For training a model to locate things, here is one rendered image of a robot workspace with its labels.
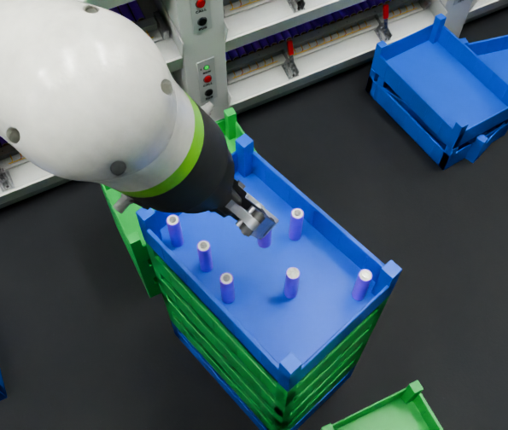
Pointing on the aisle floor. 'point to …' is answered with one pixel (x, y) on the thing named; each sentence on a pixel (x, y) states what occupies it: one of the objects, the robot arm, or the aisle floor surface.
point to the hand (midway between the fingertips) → (254, 214)
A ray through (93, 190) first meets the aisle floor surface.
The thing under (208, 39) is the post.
